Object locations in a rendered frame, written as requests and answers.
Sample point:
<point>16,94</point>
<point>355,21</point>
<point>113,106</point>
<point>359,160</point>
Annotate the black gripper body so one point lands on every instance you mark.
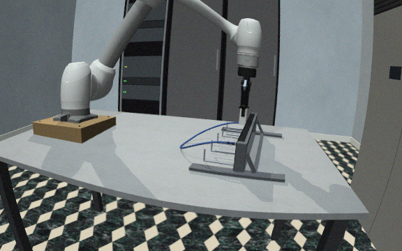
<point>246,73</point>

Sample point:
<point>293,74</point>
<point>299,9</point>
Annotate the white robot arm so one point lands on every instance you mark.
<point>81,83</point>

